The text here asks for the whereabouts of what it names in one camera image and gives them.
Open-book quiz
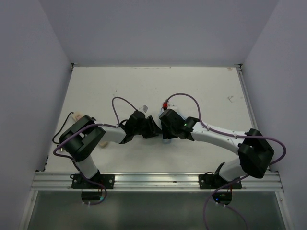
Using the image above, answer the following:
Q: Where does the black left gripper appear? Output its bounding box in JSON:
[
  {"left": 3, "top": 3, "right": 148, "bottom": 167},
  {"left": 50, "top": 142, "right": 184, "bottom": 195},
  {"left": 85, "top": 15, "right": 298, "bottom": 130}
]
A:
[{"left": 133, "top": 115, "right": 163, "bottom": 138}]

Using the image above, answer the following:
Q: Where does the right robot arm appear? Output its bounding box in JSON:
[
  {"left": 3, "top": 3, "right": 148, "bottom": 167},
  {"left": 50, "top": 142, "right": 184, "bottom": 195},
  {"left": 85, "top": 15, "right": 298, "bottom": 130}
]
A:
[{"left": 159, "top": 109, "right": 274, "bottom": 188}]

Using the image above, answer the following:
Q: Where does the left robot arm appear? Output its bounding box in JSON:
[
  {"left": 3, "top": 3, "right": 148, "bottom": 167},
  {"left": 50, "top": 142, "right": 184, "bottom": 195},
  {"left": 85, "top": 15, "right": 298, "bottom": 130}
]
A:
[{"left": 59, "top": 110, "right": 162, "bottom": 188}]

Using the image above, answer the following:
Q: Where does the beige power strip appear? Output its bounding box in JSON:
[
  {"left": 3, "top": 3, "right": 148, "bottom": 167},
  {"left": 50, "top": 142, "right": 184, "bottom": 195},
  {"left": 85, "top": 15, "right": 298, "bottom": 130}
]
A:
[{"left": 71, "top": 112, "right": 83, "bottom": 122}]

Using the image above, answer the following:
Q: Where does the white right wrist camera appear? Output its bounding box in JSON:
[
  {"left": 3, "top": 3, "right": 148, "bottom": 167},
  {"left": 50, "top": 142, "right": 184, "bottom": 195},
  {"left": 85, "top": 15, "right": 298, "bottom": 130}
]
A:
[{"left": 168, "top": 103, "right": 180, "bottom": 113}]

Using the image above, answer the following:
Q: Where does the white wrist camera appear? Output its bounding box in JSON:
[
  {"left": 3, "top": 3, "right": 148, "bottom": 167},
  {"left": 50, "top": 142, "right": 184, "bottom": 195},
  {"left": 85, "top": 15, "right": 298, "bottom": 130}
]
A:
[
  {"left": 168, "top": 103, "right": 180, "bottom": 113},
  {"left": 140, "top": 105, "right": 148, "bottom": 113}
]

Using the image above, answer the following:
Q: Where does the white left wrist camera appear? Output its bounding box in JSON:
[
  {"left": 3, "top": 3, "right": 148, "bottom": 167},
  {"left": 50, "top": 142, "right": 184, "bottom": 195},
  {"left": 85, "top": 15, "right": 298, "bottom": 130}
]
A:
[{"left": 140, "top": 105, "right": 148, "bottom": 113}]

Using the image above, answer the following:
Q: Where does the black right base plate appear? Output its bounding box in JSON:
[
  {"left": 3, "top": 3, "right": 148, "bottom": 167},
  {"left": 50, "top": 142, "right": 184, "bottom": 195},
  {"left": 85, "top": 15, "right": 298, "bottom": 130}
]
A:
[{"left": 198, "top": 172, "right": 229, "bottom": 190}]

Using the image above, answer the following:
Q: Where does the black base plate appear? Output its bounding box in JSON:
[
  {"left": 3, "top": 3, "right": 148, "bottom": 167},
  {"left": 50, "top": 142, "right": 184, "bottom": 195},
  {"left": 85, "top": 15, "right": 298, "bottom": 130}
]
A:
[
  {"left": 198, "top": 172, "right": 229, "bottom": 190},
  {"left": 70, "top": 173, "right": 115, "bottom": 189}
]

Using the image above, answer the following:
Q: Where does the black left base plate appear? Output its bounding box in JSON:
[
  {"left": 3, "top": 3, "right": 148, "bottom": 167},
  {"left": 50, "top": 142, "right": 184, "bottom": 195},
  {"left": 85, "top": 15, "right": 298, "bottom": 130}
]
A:
[{"left": 70, "top": 173, "right": 115, "bottom": 189}]

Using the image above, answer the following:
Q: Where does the aluminium right side rail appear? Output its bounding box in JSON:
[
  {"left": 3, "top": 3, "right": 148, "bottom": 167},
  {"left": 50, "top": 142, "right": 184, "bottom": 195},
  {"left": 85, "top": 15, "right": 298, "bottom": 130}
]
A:
[{"left": 235, "top": 64, "right": 259, "bottom": 129}]

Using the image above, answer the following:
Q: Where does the aluminium rail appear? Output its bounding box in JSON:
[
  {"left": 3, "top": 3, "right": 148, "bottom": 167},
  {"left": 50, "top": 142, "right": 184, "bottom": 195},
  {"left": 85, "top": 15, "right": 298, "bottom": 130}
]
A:
[
  {"left": 31, "top": 172, "right": 283, "bottom": 192},
  {"left": 235, "top": 64, "right": 259, "bottom": 129}
]

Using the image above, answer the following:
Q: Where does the aluminium front rail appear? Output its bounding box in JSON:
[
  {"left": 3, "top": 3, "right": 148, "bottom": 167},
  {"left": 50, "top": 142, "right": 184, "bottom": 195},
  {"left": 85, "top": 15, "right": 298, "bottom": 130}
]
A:
[{"left": 31, "top": 172, "right": 283, "bottom": 192}]

